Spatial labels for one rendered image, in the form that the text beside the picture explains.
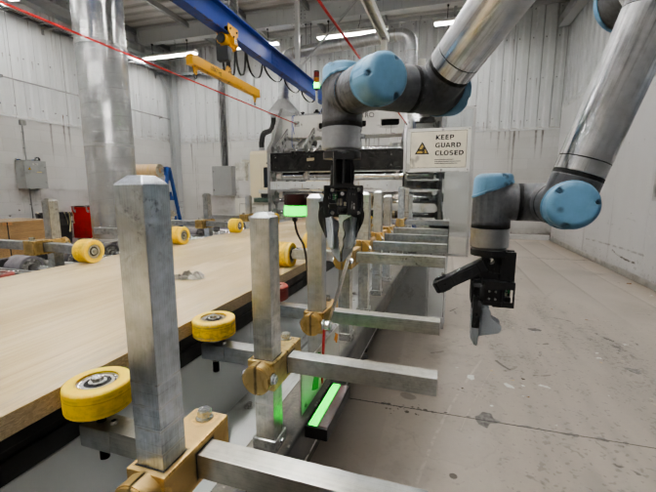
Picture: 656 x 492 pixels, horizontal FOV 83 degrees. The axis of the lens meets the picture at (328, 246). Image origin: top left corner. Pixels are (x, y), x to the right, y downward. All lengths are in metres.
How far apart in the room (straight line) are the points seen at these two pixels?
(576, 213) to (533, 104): 9.03
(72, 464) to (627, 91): 0.95
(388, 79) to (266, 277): 0.35
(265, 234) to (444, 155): 2.56
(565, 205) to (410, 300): 2.76
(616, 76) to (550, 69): 9.17
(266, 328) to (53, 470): 0.33
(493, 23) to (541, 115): 9.10
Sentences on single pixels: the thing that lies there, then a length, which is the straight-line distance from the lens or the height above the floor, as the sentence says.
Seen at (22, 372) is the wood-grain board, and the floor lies 0.90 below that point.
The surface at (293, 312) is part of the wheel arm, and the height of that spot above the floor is 0.85.
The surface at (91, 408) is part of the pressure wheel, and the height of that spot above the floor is 0.89.
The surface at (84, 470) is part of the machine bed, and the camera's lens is 0.73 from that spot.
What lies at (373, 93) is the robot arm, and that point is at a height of 1.29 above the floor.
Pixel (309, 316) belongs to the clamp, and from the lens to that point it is 0.85.
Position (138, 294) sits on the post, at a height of 1.05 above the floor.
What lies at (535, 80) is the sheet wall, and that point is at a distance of 9.79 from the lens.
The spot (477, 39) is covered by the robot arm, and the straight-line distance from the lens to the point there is 0.63.
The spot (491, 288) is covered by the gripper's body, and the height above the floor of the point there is 0.95.
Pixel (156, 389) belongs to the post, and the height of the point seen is 0.95.
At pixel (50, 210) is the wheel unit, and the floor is 1.07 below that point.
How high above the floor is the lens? 1.15
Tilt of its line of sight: 9 degrees down
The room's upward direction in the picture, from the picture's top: straight up
